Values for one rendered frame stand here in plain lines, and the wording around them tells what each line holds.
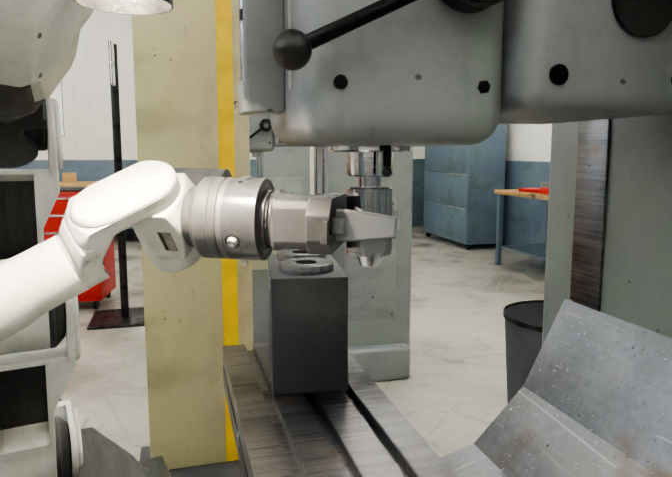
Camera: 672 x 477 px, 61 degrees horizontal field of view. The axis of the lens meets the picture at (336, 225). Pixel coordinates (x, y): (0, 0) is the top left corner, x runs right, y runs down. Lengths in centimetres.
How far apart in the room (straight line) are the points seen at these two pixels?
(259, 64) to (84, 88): 917
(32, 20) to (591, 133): 74
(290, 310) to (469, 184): 700
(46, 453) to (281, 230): 87
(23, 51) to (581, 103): 65
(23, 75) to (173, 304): 160
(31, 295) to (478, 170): 743
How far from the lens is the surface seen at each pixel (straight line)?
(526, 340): 246
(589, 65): 57
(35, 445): 131
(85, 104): 967
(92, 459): 161
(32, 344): 117
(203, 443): 257
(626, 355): 83
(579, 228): 90
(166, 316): 237
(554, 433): 86
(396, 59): 50
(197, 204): 60
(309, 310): 90
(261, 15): 56
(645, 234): 81
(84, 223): 61
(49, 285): 63
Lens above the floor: 130
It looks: 7 degrees down
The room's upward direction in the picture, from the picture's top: straight up
